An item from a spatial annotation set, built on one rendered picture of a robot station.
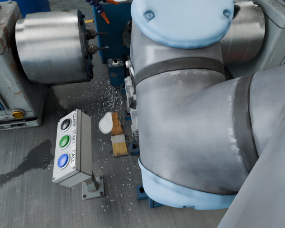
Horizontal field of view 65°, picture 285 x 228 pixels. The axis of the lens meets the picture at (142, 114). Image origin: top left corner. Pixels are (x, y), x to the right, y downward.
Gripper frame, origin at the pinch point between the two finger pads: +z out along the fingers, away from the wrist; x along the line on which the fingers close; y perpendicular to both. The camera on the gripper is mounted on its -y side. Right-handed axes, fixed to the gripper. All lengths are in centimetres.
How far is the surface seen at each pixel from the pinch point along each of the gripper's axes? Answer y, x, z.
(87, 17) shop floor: 188, 30, 236
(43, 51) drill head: 24.4, 26.9, 12.9
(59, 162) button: -9.6, 20.5, -2.9
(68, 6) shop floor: 222, 59, 256
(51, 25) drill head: 32.1, 23.5, 11.4
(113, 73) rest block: 25.4, 6.4, 40.2
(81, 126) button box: -1.9, 16.0, 1.1
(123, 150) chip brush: -8.3, 6.6, 28.3
